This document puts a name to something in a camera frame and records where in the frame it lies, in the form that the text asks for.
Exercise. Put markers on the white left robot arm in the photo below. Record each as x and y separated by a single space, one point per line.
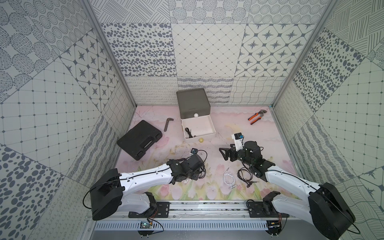
116 191

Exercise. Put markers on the orange handled pliers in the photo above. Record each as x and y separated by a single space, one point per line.
257 116

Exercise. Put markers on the black earphones small bundle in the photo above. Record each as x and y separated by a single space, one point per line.
189 133

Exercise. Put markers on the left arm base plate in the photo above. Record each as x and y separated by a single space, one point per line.
160 211

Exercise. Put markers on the dark grey hex wrench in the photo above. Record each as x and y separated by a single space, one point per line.
167 123

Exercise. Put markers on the black plastic tool case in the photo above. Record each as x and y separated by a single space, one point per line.
139 139

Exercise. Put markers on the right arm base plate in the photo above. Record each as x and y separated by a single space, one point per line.
264 209

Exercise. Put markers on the white earphones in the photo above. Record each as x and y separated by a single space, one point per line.
229 179

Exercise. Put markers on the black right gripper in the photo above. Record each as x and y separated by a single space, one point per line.
232 151

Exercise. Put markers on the white drawer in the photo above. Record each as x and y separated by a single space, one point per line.
201 128

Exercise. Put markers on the yellow white drawer cabinet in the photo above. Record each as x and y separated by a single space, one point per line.
193 101

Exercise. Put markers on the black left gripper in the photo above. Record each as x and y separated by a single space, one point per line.
199 167

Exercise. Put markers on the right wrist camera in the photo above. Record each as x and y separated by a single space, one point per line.
238 141

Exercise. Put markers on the black earphones coil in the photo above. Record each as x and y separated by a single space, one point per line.
245 175

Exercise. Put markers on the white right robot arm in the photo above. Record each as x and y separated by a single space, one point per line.
318 204

